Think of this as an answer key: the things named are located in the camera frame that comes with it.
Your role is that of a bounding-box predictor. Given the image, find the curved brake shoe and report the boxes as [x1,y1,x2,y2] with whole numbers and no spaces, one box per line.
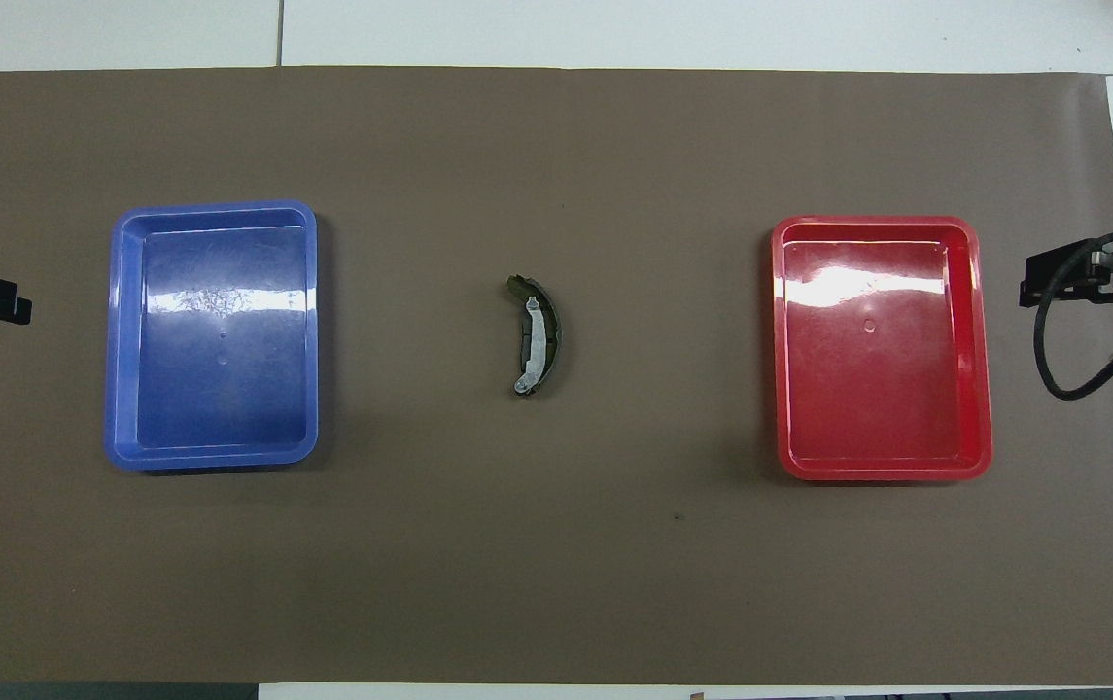
[504,273,565,399]

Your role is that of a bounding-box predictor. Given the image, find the blue plastic tray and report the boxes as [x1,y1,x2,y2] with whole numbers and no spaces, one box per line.
[104,199,321,473]

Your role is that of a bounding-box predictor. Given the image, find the red plastic tray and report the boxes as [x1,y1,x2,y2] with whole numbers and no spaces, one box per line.
[770,214,994,483]

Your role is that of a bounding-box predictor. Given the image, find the brown table mat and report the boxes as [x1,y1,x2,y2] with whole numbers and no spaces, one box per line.
[0,66,1113,686]

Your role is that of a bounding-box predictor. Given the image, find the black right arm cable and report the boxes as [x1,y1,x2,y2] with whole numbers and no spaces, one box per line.
[1033,227,1113,402]

